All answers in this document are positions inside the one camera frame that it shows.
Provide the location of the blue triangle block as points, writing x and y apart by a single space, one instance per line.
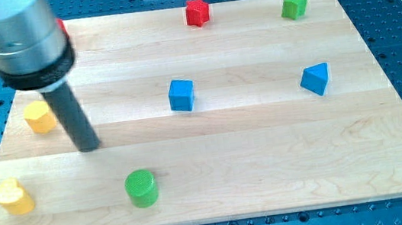
315 78

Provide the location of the red star block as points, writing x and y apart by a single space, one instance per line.
197 12

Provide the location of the blue cube block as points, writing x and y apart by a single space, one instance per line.
181 95

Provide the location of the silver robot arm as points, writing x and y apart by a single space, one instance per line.
36 54

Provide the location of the yellow heart block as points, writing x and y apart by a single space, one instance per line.
14 198

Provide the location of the yellow hexagon block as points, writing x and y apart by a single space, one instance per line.
39 117

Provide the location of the wooden board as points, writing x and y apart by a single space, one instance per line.
256 143

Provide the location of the black pusher rod tool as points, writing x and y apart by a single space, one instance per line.
69 113

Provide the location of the red block behind arm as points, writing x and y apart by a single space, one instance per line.
61 25

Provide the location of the green cylinder block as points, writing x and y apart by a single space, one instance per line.
141 188

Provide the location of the green star block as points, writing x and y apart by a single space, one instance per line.
293 9

